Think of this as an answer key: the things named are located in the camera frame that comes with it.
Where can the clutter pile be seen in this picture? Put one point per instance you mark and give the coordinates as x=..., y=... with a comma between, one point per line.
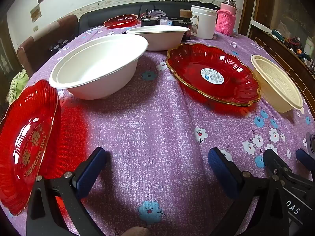
x=300, y=46

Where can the dark remote controls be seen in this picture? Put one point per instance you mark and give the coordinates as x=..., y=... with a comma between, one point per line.
x=57, y=44

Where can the bottle in pink knitted sleeve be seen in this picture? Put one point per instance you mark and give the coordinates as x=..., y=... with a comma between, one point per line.
x=225, y=22

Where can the grey round disc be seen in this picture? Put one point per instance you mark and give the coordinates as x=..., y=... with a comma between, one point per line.
x=311, y=142

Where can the large red plate gold lettering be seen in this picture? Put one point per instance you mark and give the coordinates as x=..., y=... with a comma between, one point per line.
x=22, y=140

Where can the small red plate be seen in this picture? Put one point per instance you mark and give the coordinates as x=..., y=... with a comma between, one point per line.
x=120, y=21

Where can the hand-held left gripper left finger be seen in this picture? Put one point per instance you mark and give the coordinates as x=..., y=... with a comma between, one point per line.
x=91, y=172

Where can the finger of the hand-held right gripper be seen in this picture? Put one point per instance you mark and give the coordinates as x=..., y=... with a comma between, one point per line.
x=306, y=159
x=275, y=162

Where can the yellow wall plaque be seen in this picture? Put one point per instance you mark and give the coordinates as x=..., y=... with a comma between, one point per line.
x=35, y=13

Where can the red plate with round sticker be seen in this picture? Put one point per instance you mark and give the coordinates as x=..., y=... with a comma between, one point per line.
x=192, y=71

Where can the wooden door frame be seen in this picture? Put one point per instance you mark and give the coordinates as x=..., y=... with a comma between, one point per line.
x=253, y=5

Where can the dark jar with wooden lid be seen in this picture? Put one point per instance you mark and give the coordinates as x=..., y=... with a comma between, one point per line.
x=186, y=17

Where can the purple floral tablecloth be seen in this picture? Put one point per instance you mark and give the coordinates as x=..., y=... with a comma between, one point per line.
x=160, y=132

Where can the brown upholstered chair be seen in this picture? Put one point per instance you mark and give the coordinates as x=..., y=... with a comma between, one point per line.
x=37, y=41

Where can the wooden brick-pattern cabinet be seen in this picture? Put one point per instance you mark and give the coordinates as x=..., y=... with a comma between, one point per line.
x=283, y=51

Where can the black leather sofa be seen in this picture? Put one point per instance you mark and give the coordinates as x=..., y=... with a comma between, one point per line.
x=91, y=21

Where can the dark wooden door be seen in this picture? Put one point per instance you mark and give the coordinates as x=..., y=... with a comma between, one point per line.
x=7, y=46

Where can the green patterned cloth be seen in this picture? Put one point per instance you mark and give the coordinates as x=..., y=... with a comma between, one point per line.
x=18, y=83

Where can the small white paper bowl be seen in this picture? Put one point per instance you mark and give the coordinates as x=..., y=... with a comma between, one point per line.
x=160, y=39

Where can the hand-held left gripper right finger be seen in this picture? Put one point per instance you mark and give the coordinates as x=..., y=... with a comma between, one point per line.
x=224, y=174

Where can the cream plastic bowl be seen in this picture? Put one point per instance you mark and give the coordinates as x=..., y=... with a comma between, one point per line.
x=273, y=83

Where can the white plastic jar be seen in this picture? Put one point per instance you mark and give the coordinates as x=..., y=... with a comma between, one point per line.
x=204, y=24

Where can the large white paper bowl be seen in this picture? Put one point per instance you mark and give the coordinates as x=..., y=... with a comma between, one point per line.
x=98, y=61

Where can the teal box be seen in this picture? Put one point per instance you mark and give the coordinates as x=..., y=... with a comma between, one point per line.
x=278, y=35

